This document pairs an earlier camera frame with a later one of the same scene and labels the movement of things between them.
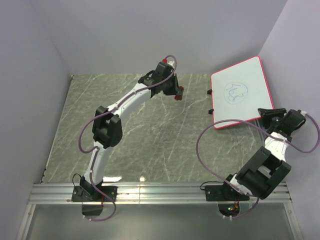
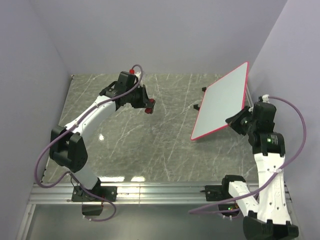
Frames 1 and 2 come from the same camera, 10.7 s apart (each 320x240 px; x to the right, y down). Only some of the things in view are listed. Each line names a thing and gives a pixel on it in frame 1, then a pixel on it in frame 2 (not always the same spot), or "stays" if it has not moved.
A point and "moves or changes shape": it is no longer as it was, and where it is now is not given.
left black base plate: (80, 195) stays
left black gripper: (174, 90) → (144, 100)
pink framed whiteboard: (239, 91) moves or changes shape
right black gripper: (266, 114) → (234, 119)
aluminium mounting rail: (144, 193) stays
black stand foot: (210, 111) → (196, 107)
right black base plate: (222, 193) stays
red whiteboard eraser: (179, 95) → (149, 107)
